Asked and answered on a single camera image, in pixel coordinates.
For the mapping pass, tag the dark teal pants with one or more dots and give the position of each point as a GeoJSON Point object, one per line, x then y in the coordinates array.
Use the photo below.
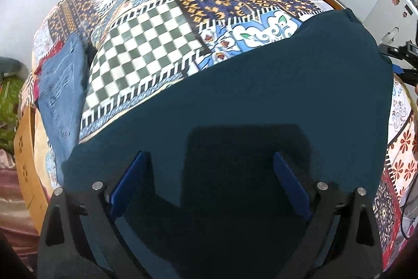
{"type": "Point", "coordinates": [261, 96]}

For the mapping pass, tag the wooden lap desk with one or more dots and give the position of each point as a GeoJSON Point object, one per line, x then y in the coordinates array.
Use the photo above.
{"type": "Point", "coordinates": [26, 161]}

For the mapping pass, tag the patchwork quilt bed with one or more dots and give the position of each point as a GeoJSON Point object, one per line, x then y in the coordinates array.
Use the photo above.
{"type": "Point", "coordinates": [147, 43]}

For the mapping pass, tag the white small refrigerator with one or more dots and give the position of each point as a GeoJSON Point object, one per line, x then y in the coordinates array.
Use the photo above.
{"type": "Point", "coordinates": [388, 4]}

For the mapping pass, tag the red garment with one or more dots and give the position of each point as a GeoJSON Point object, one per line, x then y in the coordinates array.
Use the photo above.
{"type": "Point", "coordinates": [54, 50]}

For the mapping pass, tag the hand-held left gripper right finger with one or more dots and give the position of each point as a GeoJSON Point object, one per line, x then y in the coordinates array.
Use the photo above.
{"type": "Point", "coordinates": [294, 190]}

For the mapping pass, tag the striped pink curtain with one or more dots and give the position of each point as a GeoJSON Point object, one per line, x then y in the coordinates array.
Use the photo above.
{"type": "Point", "coordinates": [13, 200]}

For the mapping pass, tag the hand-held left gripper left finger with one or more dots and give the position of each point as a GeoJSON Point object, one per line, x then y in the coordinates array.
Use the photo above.
{"type": "Point", "coordinates": [127, 187]}

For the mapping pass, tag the green floral storage bag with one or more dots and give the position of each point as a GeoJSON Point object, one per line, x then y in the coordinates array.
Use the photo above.
{"type": "Point", "coordinates": [8, 109]}

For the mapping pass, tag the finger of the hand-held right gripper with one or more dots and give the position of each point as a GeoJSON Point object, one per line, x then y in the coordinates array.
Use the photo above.
{"type": "Point", "coordinates": [410, 76]}
{"type": "Point", "coordinates": [411, 50]}

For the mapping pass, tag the blue jeans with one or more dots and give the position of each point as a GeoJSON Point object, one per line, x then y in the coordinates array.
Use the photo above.
{"type": "Point", "coordinates": [62, 96]}

